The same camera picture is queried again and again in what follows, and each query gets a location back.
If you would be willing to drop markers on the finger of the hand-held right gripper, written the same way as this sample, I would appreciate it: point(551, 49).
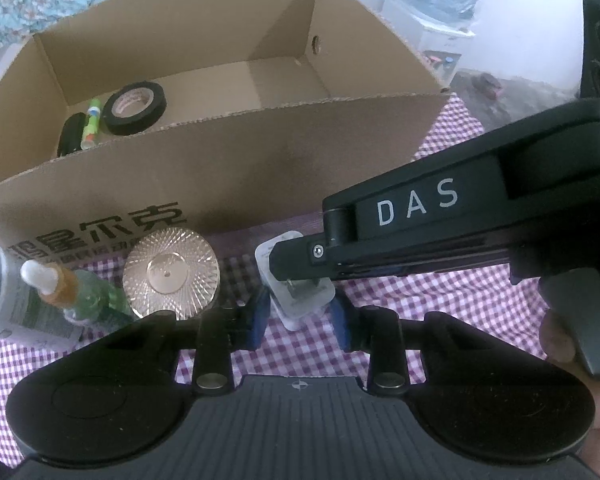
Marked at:
point(300, 262)

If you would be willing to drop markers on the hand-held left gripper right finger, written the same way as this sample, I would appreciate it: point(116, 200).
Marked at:
point(340, 325)

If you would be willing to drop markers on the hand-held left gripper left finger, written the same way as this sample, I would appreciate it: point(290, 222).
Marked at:
point(255, 322)

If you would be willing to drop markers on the white charger plug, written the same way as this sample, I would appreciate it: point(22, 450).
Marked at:
point(300, 310)

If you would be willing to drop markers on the brown cardboard box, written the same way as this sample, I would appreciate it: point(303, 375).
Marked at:
point(255, 175)

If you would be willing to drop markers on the rose gold jar lid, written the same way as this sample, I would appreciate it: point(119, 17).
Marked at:
point(170, 270)

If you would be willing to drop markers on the green dropper bottle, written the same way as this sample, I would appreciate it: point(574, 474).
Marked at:
point(87, 300)

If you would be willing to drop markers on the black tape roll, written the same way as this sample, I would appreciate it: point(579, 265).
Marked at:
point(155, 105)

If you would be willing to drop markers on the green lip balm stick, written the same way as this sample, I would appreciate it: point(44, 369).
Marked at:
point(91, 127)

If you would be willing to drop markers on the white supplement bottle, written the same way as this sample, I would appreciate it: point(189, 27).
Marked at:
point(0, 290)

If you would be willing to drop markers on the black cylindrical object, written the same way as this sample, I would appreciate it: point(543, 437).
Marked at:
point(71, 135)

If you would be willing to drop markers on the purple checkered tablecloth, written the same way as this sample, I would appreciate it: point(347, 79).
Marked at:
point(430, 300)

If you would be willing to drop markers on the dark red floor object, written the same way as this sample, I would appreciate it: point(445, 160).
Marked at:
point(487, 86)

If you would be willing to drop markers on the white water dispenser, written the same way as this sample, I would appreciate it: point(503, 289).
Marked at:
point(430, 35)

